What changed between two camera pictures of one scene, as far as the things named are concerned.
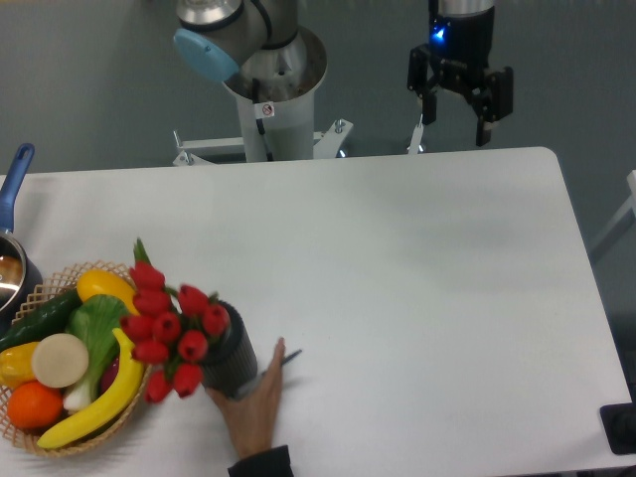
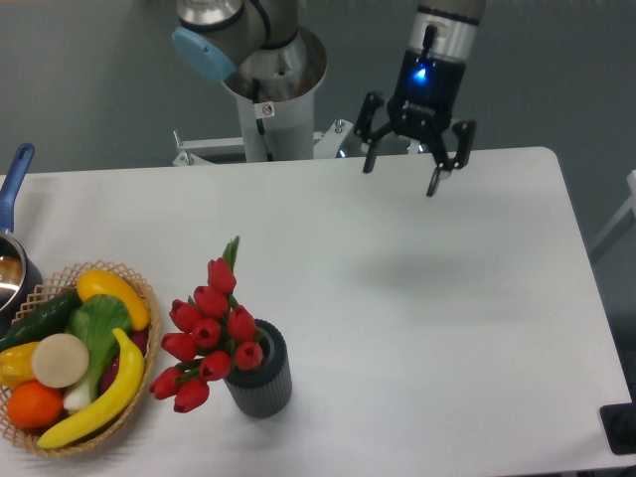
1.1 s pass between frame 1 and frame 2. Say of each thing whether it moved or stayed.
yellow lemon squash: stayed
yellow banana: stayed
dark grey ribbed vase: moved
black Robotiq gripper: moved
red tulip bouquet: moved
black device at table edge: stayed
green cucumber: stayed
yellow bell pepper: stayed
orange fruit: stayed
